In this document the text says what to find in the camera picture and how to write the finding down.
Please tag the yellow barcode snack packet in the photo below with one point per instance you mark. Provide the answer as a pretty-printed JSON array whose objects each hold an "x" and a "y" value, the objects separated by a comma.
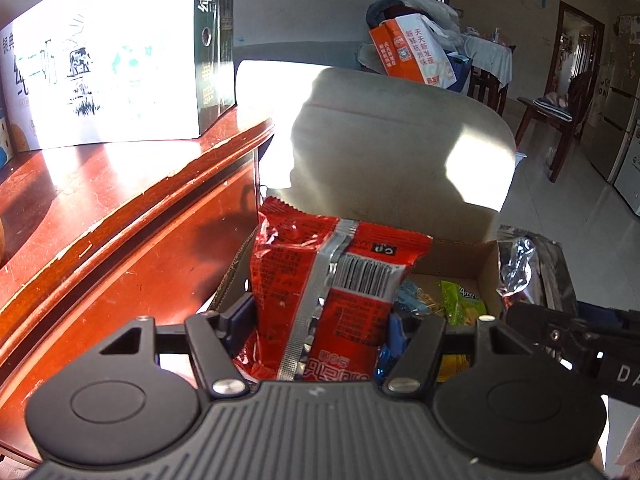
[{"x": 452, "y": 367}]

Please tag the red wooden cabinet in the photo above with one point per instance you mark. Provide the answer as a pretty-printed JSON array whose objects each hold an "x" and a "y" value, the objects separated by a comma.
[{"x": 125, "y": 240}]

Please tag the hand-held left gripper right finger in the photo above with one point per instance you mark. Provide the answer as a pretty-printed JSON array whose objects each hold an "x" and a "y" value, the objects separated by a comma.
[{"x": 397, "y": 334}]

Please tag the blue carton box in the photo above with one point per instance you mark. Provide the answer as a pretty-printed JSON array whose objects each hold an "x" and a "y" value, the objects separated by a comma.
[{"x": 4, "y": 135}]

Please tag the green snack packet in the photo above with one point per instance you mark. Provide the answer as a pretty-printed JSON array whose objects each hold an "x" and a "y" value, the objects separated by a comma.
[{"x": 462, "y": 302}]

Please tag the blue bag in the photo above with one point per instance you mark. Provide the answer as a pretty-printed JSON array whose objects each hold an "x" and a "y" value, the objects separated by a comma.
[{"x": 460, "y": 72}]

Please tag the orange and white bag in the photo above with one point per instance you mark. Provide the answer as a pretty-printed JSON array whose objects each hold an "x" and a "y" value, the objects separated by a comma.
[{"x": 410, "y": 50}]

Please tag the white refrigerator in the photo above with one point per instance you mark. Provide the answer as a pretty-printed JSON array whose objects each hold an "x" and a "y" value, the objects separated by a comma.
[{"x": 620, "y": 125}]

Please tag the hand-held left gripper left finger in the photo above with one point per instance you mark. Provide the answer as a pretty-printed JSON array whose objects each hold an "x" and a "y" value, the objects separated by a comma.
[{"x": 242, "y": 317}]

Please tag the wooden door frame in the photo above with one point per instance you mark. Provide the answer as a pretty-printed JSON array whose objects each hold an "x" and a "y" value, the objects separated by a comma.
[{"x": 575, "y": 45}]

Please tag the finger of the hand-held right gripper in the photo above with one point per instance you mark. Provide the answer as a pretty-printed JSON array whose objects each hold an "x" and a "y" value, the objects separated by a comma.
[{"x": 540, "y": 327}]

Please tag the light blue snack packet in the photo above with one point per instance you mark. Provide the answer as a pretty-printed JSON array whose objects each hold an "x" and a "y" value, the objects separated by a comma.
[{"x": 417, "y": 300}]

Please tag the red snack packet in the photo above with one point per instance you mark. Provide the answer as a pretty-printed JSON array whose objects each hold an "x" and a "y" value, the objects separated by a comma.
[{"x": 345, "y": 305}]

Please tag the wooden chair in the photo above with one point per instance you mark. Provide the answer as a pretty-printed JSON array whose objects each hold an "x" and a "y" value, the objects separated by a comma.
[{"x": 555, "y": 115}]

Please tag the silver foil snack packet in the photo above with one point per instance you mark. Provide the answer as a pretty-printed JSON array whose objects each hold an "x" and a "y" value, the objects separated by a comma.
[{"x": 535, "y": 265}]

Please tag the white milk carton box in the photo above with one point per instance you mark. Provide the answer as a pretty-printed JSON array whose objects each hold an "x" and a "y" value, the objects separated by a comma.
[{"x": 110, "y": 60}]

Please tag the table with white cloth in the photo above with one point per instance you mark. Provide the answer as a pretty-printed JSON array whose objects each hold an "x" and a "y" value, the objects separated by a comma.
[{"x": 492, "y": 60}]

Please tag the pile of clothes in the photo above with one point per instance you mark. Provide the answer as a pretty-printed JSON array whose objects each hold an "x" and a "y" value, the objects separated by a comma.
[{"x": 415, "y": 5}]

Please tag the blue foil snack packet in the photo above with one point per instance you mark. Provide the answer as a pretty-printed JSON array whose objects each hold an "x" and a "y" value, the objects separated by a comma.
[{"x": 382, "y": 366}]

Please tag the cardboard box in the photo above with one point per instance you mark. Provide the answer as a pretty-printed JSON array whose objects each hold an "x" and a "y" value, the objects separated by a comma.
[{"x": 450, "y": 260}]

